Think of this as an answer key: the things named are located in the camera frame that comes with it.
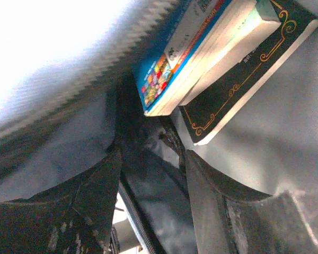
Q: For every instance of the dark Three Days book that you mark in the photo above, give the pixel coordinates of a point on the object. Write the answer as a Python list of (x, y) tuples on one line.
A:
[(207, 113)]

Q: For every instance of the yellow Brideshead Revisited book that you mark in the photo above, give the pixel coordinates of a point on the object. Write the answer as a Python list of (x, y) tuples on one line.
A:
[(259, 25)]

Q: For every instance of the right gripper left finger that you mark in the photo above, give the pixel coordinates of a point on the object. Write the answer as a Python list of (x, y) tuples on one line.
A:
[(72, 217)]

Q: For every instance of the blue paperback book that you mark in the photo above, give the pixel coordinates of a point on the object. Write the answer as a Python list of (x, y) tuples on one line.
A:
[(158, 72)]

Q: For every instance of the blue backpack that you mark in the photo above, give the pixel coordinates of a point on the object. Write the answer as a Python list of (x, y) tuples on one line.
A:
[(68, 97)]

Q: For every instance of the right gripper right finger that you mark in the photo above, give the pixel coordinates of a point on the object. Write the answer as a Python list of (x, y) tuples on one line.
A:
[(229, 217)]

